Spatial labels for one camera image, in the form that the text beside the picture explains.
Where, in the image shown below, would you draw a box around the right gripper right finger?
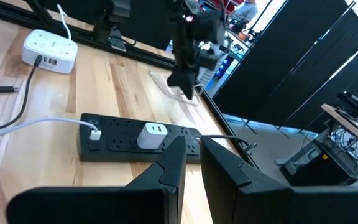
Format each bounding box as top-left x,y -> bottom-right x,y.
200,135 -> 358,224

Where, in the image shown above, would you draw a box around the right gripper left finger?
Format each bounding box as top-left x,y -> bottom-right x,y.
6,135 -> 188,224

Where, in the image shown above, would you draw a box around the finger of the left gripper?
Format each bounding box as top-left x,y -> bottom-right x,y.
166,66 -> 188,88
182,69 -> 200,100

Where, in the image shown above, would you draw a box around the white USB cable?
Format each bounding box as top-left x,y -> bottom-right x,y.
147,68 -> 204,106

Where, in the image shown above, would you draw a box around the long black power strip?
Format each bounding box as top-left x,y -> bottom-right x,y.
76,112 -> 203,163

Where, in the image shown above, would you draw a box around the white wall charger adapter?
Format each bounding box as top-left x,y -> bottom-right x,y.
136,122 -> 169,150

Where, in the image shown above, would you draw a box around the lavender braided USB cable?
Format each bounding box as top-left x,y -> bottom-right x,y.
0,117 -> 102,141

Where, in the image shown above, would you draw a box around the white cube outlet hub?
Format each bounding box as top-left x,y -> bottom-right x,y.
22,29 -> 79,75

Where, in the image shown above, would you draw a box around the black USB cable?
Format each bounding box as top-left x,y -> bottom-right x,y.
0,55 -> 43,131

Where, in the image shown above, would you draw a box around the white tower fan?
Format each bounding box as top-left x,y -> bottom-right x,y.
197,67 -> 222,93

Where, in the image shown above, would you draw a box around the blue lit device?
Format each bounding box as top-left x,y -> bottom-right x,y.
214,54 -> 234,80

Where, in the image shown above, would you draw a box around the black curtain partition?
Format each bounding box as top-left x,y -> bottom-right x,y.
39,0 -> 180,60
213,0 -> 354,125
286,9 -> 358,133

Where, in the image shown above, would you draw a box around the black floor case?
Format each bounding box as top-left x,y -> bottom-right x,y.
280,139 -> 358,187

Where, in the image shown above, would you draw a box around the person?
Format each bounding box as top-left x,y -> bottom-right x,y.
230,0 -> 259,24

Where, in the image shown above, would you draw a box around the wooden background table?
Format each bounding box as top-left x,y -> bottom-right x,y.
320,102 -> 358,153

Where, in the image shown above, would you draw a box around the black power strip cord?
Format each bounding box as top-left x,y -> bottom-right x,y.
197,134 -> 256,153

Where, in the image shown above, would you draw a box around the white hub power cord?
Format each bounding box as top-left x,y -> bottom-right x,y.
56,3 -> 73,41

